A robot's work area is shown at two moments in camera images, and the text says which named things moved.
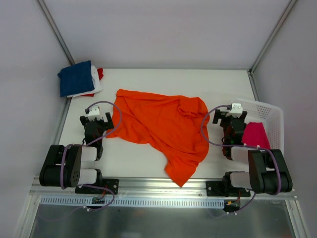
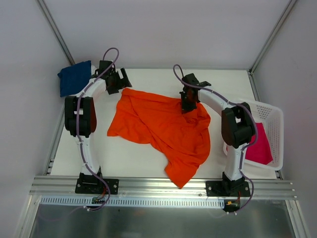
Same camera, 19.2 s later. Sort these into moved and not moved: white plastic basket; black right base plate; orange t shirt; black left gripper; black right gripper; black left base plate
Moved: black right gripper; black left gripper
Not moved: white plastic basket; orange t shirt; black left base plate; black right base plate
